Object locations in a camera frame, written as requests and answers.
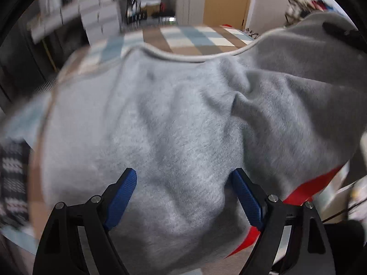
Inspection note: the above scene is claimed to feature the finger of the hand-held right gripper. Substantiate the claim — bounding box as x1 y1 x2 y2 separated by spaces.
323 21 367 53

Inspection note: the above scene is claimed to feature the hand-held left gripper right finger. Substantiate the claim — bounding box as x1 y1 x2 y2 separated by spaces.
231 168 336 275

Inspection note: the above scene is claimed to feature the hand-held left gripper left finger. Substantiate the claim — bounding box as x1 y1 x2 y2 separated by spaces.
32 168 137 275

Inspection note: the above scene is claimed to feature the grey printed hoodie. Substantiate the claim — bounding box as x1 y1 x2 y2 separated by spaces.
36 11 367 275

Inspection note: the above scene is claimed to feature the dark plaid blanket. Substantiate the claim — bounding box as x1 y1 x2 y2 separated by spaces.
0 140 32 230

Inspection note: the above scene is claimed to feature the wooden door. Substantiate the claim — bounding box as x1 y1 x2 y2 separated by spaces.
203 0 256 30

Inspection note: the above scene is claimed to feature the patterned floor rug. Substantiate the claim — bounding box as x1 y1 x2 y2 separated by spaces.
31 77 61 95

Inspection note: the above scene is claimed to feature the checked bed sheet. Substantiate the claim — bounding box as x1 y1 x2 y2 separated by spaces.
0 24 259 244

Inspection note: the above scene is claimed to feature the white cabinet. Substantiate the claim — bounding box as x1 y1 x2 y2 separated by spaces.
170 0 207 25

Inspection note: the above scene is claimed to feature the silver suitcase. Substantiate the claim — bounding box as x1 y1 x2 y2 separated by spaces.
125 17 177 30

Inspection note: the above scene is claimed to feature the white desk with drawers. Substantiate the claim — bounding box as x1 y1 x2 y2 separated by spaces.
29 0 121 45

